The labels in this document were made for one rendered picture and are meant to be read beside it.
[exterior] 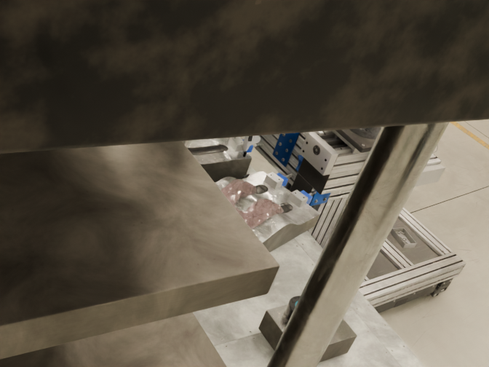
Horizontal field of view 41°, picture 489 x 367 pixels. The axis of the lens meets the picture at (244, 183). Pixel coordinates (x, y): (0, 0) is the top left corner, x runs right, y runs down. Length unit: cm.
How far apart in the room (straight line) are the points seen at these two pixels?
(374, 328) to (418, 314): 149
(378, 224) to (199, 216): 22
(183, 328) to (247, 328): 75
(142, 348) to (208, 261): 26
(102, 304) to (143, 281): 6
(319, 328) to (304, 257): 122
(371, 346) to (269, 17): 154
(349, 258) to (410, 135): 17
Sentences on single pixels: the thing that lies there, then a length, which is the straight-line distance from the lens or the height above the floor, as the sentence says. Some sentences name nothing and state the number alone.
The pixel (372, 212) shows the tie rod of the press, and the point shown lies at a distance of 74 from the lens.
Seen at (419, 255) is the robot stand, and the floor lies 21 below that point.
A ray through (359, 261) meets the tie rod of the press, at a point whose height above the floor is 159.
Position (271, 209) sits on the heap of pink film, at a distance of 199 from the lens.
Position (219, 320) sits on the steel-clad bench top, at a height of 80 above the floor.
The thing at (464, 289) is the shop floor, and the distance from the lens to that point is 378.
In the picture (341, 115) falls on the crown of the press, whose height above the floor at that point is 182.
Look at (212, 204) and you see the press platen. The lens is 85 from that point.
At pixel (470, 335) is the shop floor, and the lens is 351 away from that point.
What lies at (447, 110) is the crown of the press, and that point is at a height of 182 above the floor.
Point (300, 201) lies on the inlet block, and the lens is 215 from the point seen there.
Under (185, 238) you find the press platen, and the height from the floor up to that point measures 154.
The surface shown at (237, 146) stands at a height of 91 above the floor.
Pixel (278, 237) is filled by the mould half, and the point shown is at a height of 85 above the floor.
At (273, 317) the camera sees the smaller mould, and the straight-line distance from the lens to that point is 172.
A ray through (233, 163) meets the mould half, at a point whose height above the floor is 87.
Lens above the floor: 203
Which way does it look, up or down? 33 degrees down
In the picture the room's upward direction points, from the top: 20 degrees clockwise
